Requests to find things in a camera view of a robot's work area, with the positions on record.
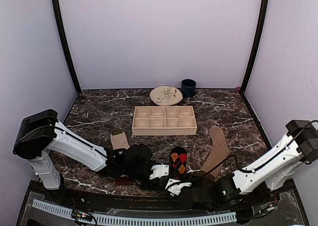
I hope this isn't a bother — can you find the right black corner post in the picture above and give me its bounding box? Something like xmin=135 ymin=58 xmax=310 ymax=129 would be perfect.
xmin=240 ymin=0 xmax=269 ymax=95

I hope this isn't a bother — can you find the wooden compartment tray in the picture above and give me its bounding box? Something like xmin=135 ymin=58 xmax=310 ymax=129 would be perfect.
xmin=132 ymin=106 xmax=197 ymax=136

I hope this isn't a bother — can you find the white slotted cable duct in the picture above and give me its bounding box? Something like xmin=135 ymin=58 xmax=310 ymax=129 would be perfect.
xmin=32 ymin=199 xmax=237 ymax=226

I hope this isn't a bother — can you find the left black corner post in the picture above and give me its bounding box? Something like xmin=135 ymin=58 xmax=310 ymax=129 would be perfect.
xmin=51 ymin=0 xmax=81 ymax=95

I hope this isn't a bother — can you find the black corner post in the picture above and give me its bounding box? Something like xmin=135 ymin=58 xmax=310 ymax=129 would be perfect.
xmin=240 ymin=0 xmax=269 ymax=95
xmin=51 ymin=0 xmax=81 ymax=95

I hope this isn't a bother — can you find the black argyle sock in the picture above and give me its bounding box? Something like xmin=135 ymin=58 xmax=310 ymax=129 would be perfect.
xmin=169 ymin=147 xmax=187 ymax=180

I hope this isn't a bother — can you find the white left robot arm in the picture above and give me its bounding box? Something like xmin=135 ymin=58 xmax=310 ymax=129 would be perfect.
xmin=13 ymin=109 xmax=169 ymax=204

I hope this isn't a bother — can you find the beige striped sock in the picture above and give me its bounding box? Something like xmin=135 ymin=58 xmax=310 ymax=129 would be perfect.
xmin=110 ymin=128 xmax=135 ymax=186

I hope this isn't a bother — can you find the dark blue mug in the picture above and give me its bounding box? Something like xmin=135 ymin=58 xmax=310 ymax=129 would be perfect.
xmin=181 ymin=79 xmax=196 ymax=98

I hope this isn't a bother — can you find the tan plain sock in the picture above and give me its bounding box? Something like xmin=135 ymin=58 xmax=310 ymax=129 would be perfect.
xmin=199 ymin=127 xmax=230 ymax=176

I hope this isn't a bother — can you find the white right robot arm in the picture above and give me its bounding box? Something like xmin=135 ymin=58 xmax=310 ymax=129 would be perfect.
xmin=177 ymin=120 xmax=318 ymax=210

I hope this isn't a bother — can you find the patterned ceramic plate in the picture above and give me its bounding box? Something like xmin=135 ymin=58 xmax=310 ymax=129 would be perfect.
xmin=150 ymin=85 xmax=183 ymax=106

